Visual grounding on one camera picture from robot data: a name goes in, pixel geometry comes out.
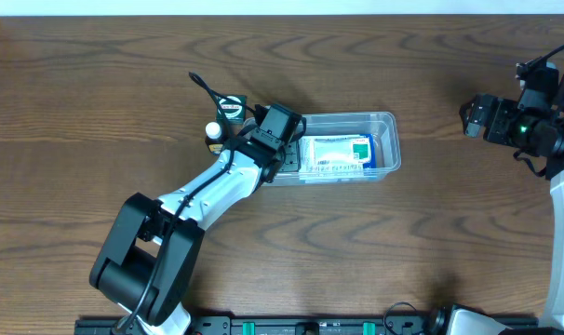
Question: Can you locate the blue white medicine box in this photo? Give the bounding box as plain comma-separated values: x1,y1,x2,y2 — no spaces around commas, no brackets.
298,134,377,181

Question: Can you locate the white green medicine box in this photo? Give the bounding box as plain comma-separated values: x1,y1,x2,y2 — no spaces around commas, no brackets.
305,135,374,170

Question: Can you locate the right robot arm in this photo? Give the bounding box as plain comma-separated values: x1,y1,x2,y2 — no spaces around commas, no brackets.
459,57,564,334

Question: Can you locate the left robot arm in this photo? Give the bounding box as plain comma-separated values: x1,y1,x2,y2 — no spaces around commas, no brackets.
89,126,306,334

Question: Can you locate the clear plastic container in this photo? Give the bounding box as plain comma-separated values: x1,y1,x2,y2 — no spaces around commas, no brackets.
271,112,401,186

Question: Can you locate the dark green square box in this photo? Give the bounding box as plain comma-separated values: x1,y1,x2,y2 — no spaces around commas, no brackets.
216,95,247,125

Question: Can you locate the dark bottle white cap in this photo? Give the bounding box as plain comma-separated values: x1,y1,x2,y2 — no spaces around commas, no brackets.
205,121,226,155

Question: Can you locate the right black cable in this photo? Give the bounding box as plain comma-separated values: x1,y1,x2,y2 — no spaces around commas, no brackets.
514,36,564,178

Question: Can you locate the black cable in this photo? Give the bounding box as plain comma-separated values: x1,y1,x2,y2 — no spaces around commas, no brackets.
514,36,564,178
112,71,274,335

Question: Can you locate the left black cable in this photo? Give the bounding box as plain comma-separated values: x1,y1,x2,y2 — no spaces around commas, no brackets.
112,71,274,335

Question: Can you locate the black mounting rail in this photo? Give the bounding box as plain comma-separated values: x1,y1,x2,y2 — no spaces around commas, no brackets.
74,315,538,335

